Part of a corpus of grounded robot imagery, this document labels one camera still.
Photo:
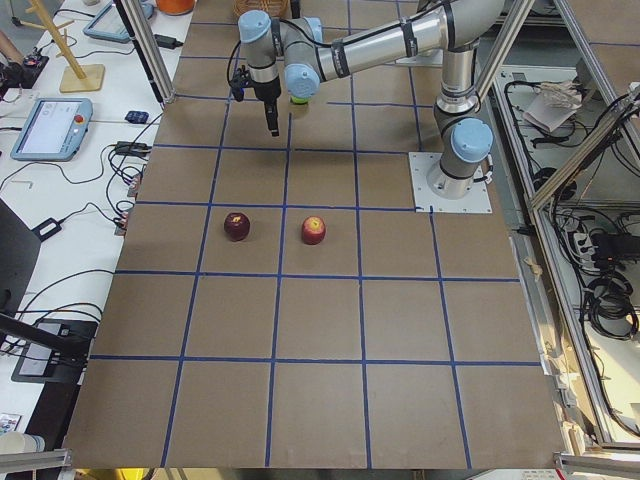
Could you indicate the dark red apple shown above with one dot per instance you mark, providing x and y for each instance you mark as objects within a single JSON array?
[{"x": 237, "y": 226}]

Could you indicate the blue teach pendant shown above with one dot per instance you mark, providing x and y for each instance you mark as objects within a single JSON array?
[
  {"x": 54, "y": 130},
  {"x": 107, "y": 25}
]

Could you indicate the black power adapter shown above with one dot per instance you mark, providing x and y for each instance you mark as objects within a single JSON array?
[{"x": 47, "y": 228}]

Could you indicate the orange bucket with lid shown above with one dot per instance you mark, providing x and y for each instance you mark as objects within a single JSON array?
[{"x": 175, "y": 7}]

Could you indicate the person hand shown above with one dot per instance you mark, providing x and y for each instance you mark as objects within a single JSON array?
[{"x": 9, "y": 51}]

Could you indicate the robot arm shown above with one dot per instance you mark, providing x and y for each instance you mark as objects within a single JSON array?
[{"x": 291, "y": 55}]

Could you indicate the woven wicker basket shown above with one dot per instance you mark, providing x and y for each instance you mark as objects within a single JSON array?
[{"x": 274, "y": 8}]

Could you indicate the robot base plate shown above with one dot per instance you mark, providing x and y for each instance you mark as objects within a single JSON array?
[{"x": 434, "y": 192}]

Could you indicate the red yellow apple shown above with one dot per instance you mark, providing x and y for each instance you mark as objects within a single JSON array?
[{"x": 313, "y": 230}]

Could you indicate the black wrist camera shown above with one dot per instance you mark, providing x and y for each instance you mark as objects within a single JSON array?
[{"x": 239, "y": 82}]

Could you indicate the wooden stand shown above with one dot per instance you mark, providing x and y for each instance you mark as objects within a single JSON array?
[{"x": 76, "y": 77}]

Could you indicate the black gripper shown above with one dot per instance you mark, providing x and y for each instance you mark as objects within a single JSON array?
[{"x": 265, "y": 90}]

